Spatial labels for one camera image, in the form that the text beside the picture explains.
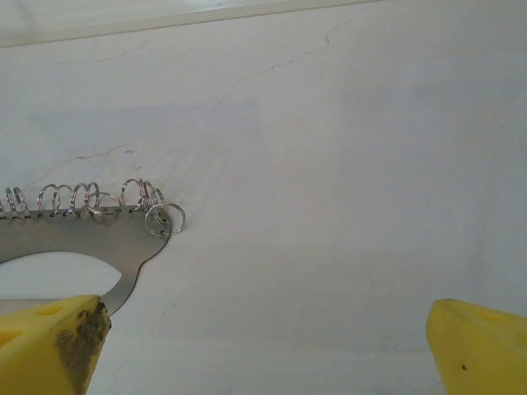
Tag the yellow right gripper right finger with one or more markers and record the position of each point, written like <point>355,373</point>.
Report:
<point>486,354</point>

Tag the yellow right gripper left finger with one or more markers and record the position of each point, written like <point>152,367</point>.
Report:
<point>37,349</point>

